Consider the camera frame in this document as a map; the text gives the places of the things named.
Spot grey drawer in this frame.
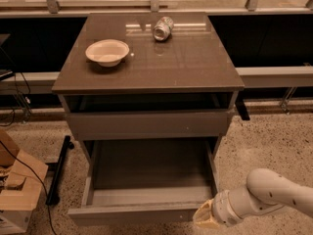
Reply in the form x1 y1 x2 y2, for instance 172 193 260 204
68 138 218 226

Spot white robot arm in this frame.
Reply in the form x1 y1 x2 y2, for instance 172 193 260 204
193 168 313 229

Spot grey drawer cabinet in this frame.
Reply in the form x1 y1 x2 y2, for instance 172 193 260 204
53 13 244 156

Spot black metal stand base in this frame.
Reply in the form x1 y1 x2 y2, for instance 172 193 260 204
46 135 74 206

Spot crushed soda can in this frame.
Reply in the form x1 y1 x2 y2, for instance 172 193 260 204
153 17 174 41

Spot white paper bowl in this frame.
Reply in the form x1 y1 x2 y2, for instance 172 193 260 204
85 39 129 68

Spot open cardboard box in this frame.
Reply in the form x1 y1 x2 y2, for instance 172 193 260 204
0 130 48 235

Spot black cable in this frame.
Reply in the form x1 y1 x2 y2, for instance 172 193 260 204
0 140 58 235

